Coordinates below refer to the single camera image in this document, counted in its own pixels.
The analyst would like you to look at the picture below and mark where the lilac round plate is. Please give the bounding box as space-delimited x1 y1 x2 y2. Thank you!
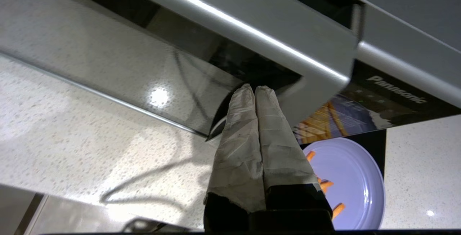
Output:
302 137 386 230

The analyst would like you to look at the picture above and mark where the black microwave control panel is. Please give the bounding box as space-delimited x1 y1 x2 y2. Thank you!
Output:
292 59 461 145

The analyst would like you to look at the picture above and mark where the black induction cooktop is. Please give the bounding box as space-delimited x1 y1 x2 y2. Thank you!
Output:
298 129 387 179

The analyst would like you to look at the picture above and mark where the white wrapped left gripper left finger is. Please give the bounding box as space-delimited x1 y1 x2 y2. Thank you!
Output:
204 83 267 213

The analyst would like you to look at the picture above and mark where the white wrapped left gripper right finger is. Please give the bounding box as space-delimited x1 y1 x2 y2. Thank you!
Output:
255 85 322 193

